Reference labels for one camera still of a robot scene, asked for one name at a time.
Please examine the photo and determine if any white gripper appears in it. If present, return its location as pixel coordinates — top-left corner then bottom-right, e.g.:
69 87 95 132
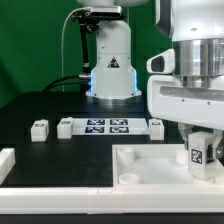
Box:
147 75 224 163

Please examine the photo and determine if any white square tabletop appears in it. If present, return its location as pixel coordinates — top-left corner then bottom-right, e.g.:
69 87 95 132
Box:
112 144 224 188

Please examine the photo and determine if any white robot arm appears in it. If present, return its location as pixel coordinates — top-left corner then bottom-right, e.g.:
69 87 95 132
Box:
79 0 224 149

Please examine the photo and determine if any white U-shaped obstacle fence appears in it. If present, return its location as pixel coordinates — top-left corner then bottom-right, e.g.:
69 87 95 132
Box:
0 148 224 214

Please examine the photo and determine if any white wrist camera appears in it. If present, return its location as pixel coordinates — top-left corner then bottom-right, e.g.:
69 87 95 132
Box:
146 49 175 74

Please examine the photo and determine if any white marker base plate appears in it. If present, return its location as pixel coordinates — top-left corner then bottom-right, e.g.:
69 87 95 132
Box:
73 118 149 135

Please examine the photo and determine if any black cable bundle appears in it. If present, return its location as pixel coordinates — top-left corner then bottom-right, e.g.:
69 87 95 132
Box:
42 75 92 94

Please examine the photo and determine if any black camera on stand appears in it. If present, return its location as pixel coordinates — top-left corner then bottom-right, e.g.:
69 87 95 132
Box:
71 6 124 77

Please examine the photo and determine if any white cable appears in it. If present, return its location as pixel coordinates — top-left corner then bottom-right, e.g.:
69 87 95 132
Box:
60 7 92 93

